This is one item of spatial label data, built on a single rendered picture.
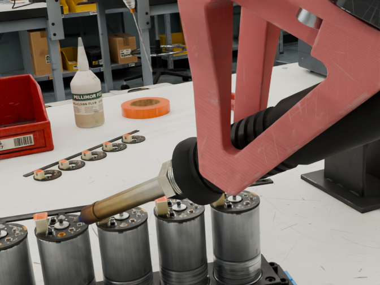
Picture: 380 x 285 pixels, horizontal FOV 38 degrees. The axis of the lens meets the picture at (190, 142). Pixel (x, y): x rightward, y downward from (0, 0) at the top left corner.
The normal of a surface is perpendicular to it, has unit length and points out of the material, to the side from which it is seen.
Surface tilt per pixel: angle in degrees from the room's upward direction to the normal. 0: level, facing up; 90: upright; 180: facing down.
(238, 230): 90
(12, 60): 90
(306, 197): 0
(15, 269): 90
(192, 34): 110
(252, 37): 88
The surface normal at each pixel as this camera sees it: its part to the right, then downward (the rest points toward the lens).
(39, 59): 0.52, 0.24
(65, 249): 0.25, 0.29
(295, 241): -0.06, -0.95
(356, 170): -0.92, 0.18
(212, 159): -0.58, 0.44
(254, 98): -0.51, 0.27
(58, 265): -0.09, 0.32
